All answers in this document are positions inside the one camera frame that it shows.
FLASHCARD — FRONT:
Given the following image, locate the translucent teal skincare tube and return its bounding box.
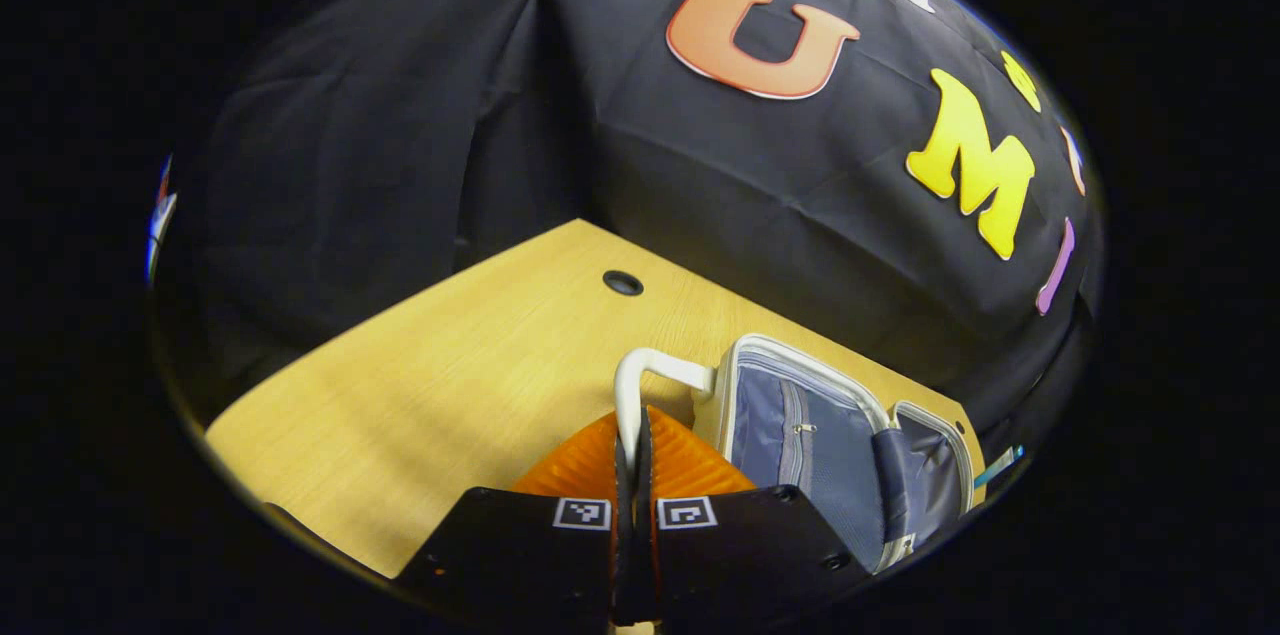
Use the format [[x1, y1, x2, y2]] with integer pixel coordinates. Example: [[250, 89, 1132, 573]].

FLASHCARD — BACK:
[[974, 444, 1027, 490]]

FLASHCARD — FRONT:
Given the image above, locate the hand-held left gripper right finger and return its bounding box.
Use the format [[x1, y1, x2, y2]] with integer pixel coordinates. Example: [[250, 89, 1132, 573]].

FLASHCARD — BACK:
[[633, 404, 873, 631]]

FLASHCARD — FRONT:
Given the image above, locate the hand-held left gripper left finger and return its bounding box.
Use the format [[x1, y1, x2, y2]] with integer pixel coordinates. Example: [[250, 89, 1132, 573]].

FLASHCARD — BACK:
[[398, 410, 631, 631]]

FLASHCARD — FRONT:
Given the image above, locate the computer monitor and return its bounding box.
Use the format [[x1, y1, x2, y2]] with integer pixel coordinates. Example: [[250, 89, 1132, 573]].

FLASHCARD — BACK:
[[146, 153, 179, 282]]

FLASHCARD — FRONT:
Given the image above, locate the white suitcase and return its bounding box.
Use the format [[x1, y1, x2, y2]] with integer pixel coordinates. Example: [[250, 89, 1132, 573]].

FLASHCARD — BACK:
[[613, 333, 977, 576]]

